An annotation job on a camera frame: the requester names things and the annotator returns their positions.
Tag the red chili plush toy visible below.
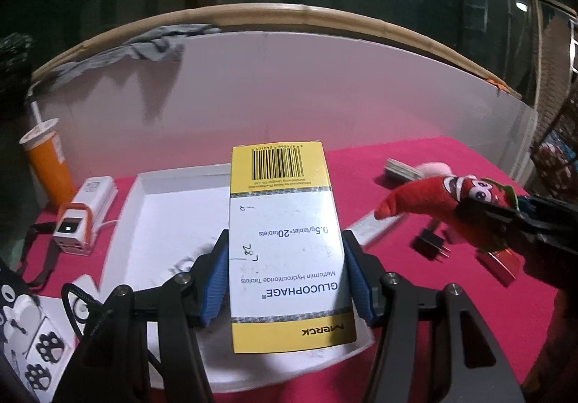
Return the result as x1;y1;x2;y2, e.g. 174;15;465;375
374;175;520;251

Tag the pink tablecloth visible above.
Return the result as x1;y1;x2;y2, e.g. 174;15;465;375
20;136;572;403

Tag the stack of cards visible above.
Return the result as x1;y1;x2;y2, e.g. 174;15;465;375
384;157;425;182

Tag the black white cartoon figure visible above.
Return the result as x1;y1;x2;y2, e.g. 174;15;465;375
0;259;29;322

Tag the white backdrop board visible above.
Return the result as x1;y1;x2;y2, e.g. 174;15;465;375
28;30;539;216

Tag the black braided cable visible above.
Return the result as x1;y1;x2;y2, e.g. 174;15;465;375
61;282;113;343

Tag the grey cloth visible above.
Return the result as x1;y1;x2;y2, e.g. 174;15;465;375
54;24;223;86

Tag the white tray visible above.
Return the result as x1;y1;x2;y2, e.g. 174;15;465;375
102;163;375;392

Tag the bamboo rail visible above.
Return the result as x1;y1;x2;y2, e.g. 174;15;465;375
31;3;525;102

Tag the black strap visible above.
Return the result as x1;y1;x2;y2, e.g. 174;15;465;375
20;222;62;289

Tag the white orange power bank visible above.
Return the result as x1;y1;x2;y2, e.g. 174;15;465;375
52;203;95;256

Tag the paw print white box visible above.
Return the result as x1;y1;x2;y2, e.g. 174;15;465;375
0;295;78;403

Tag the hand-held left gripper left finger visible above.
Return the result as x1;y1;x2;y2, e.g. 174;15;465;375
54;229;231;403

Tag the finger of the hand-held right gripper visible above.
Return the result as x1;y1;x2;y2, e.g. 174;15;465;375
454;198;525;250

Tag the small red box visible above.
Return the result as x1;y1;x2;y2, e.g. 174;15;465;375
475;247;525;289

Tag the long white box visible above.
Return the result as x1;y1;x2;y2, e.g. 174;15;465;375
345;209;401;247

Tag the black plug adapter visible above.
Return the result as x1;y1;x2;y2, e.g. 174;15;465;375
410;229;452;262

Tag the wire rack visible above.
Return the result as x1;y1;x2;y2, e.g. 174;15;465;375
532;100;578;207

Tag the yellow white medicine box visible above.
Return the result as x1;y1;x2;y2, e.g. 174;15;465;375
228;141;359;354

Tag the orange paper cup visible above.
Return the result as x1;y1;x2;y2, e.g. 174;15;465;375
19;118;76;206

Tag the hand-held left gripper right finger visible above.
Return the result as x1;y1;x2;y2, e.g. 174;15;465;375
342;229;527;403

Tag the white drinking straw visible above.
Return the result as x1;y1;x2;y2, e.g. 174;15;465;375
27;87;46;127

